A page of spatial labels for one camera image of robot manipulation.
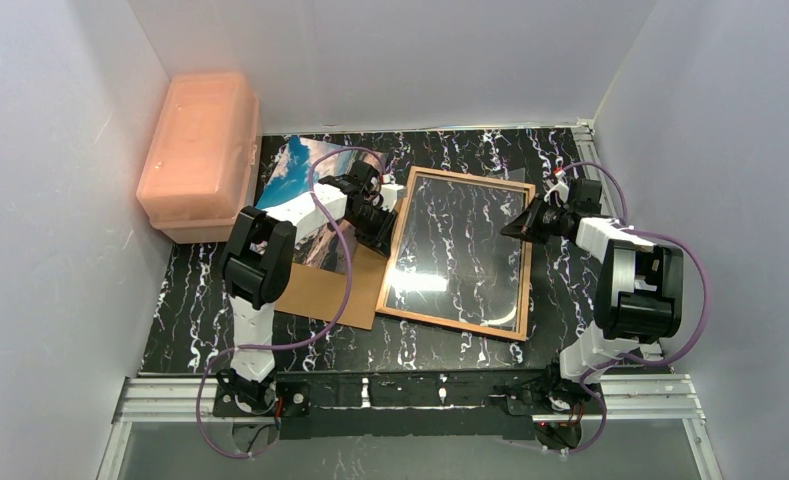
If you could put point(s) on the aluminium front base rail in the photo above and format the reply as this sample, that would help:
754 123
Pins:
653 428

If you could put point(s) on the clear acrylic sheet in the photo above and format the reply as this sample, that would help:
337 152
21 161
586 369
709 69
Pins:
460 252

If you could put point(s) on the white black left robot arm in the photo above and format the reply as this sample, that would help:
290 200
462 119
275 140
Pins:
257 261

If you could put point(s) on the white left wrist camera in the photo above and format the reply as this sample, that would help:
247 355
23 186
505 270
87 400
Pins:
390 194

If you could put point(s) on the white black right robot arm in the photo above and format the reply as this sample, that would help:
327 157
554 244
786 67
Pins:
664 274

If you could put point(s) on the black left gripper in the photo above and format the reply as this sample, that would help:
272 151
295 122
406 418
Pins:
373 225

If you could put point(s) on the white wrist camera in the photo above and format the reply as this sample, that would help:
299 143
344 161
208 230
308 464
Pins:
558 189
390 194

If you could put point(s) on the brown fibreboard backing board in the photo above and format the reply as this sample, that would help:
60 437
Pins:
325 295

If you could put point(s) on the beach landscape photo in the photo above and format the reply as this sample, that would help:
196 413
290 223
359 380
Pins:
288 179

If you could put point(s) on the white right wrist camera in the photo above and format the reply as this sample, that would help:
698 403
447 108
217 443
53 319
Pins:
558 189

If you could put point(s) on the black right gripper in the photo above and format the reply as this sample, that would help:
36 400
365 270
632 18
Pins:
536 220

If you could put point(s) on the wooden picture frame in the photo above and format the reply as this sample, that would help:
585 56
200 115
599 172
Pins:
457 255

